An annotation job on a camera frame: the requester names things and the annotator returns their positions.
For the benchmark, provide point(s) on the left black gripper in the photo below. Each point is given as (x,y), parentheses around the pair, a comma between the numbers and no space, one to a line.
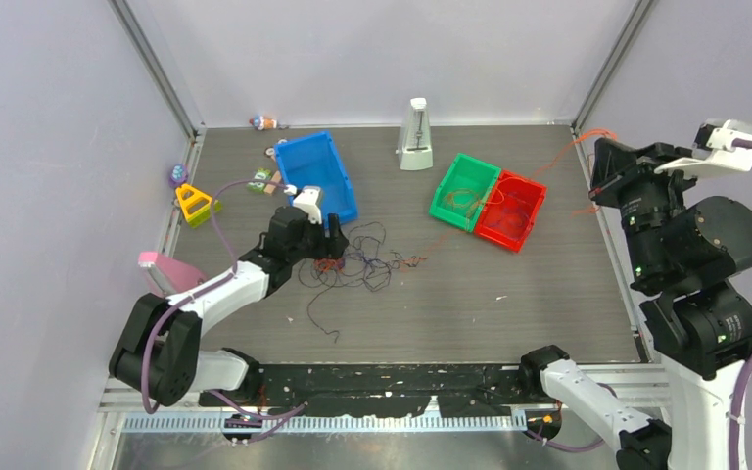
(334,245)

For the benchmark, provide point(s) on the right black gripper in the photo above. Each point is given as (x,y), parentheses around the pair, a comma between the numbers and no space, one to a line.
(611,159)

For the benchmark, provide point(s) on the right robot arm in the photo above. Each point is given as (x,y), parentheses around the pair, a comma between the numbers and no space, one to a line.
(683,258)

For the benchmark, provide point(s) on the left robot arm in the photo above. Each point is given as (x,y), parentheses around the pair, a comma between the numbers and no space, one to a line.
(159,350)

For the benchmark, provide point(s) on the blue plastic bin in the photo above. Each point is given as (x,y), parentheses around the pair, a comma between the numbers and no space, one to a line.
(314,160)

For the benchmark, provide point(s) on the wooden block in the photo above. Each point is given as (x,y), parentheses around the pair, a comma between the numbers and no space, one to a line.
(273,184)

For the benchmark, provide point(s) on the green toy block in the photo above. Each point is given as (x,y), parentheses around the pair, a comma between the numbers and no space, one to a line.
(260,180)

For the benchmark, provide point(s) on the small round toy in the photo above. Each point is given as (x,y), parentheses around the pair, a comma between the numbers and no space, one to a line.
(271,152)

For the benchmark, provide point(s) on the red plastic bin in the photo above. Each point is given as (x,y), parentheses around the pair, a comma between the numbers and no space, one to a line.
(510,212)

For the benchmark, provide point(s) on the white metronome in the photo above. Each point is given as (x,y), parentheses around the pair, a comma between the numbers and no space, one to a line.
(415,151)

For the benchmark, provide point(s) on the green plastic bin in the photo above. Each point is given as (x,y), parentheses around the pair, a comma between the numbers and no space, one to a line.
(461,195)

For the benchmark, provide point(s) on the yellow triangle toy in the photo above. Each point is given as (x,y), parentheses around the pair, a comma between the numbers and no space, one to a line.
(196,206)

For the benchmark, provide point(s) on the small figurine toy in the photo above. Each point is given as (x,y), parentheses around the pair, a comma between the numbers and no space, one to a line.
(263,123)

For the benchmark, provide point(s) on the purple round toy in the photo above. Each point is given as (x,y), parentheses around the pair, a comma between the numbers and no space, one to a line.
(178,176)

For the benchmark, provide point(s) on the pink stand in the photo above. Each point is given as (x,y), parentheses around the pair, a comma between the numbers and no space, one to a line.
(167,276)

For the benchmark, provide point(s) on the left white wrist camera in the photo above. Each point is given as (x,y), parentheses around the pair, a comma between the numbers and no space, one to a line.
(307,199)

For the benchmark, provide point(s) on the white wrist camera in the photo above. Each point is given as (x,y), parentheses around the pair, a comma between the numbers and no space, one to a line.
(307,199)
(713,153)

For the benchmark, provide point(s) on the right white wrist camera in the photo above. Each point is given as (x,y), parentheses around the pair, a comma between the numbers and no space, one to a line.
(713,153)

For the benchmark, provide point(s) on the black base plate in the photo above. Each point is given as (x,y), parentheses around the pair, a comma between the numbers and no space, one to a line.
(390,390)

